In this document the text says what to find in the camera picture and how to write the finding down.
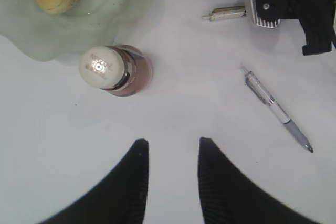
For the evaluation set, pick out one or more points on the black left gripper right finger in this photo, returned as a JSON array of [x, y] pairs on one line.
[[227, 196]]

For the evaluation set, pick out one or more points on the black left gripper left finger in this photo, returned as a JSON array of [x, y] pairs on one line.
[[119, 198]]

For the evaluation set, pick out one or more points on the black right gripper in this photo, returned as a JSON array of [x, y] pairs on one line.
[[316, 18]]

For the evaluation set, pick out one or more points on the beige retractable pen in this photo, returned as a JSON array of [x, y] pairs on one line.
[[223, 13]]

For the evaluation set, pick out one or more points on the grey white retractable pen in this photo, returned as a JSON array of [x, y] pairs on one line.
[[268, 99]]

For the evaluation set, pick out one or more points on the brown coffee drink bottle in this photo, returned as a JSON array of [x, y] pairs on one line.
[[120, 70]]

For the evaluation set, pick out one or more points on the pale green wavy glass plate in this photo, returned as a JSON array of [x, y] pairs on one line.
[[88, 23]]

